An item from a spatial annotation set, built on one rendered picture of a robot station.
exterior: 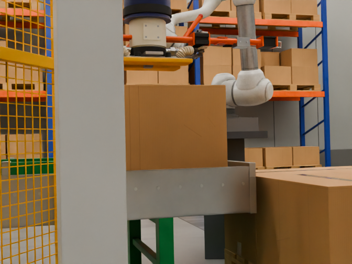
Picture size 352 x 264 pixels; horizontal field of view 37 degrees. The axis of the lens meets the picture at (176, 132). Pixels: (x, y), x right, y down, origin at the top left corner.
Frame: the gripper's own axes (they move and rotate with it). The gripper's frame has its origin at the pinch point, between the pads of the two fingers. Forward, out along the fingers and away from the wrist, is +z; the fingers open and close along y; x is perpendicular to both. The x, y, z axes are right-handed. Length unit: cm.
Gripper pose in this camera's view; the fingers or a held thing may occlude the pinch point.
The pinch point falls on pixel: (202, 40)
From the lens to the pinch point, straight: 255.9
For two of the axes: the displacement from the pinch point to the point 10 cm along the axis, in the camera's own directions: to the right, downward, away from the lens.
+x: -9.6, 0.2, -2.7
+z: 2.7, -0.3, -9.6
